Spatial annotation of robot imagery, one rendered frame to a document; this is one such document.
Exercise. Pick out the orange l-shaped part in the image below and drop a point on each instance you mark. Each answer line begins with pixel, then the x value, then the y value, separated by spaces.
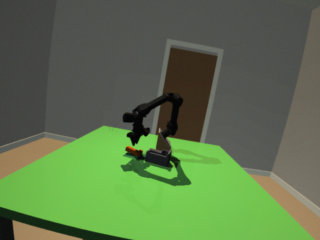
pixel 134 151

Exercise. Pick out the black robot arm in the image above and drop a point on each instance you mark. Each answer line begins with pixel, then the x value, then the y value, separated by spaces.
pixel 145 108

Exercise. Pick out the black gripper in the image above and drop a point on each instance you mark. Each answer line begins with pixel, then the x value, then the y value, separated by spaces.
pixel 134 135

